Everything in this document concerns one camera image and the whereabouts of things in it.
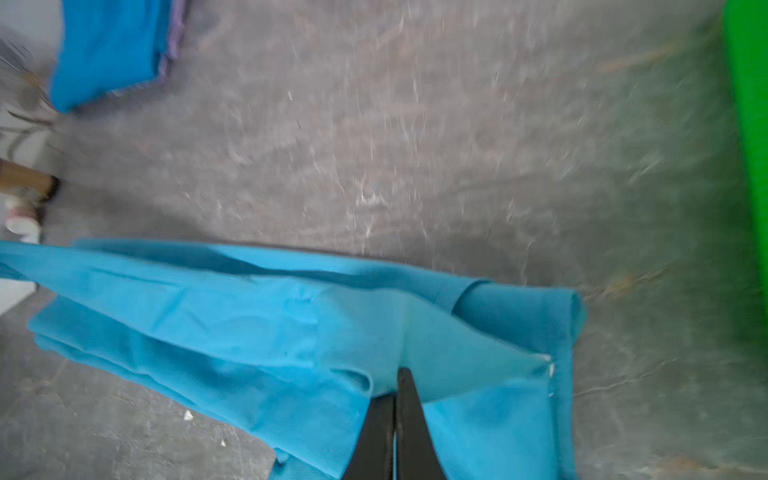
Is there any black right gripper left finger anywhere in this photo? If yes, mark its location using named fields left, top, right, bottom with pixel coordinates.
left=342, top=394, right=396, bottom=480

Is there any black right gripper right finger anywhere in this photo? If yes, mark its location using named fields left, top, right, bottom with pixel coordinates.
left=394, top=368, right=446, bottom=480

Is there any teal t-shirt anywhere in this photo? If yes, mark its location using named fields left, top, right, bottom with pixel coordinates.
left=1, top=239, right=585, bottom=479

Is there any white paper sheet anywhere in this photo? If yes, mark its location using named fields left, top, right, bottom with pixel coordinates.
left=0, top=279, right=37, bottom=315

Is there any small white pill bottle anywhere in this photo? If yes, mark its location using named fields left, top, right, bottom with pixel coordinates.
left=4, top=196, right=41, bottom=237

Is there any folded blue t-shirt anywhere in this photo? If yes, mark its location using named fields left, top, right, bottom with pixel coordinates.
left=50, top=1, right=186, bottom=113

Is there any green plastic basket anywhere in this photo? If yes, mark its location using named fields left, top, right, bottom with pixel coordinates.
left=721, top=0, right=768, bottom=289

